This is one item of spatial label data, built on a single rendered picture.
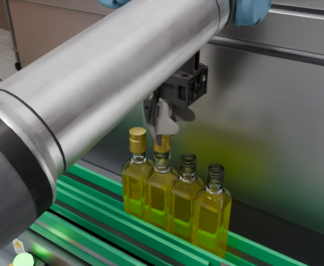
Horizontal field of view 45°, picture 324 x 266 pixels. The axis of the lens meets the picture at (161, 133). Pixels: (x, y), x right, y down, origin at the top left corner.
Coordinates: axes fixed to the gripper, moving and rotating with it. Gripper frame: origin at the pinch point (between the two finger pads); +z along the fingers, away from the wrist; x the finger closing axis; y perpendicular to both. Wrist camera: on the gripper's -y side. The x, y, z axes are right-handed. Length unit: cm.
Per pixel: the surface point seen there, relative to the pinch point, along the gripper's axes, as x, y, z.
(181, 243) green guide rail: -4.2, 7.3, 21.3
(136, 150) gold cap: -1.5, -5.0, 4.8
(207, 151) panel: 12.0, 4.2, 9.4
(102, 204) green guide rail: -4.0, -13.5, 21.1
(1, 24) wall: 290, -461, 110
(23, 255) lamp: -18.1, -26.0, 32.1
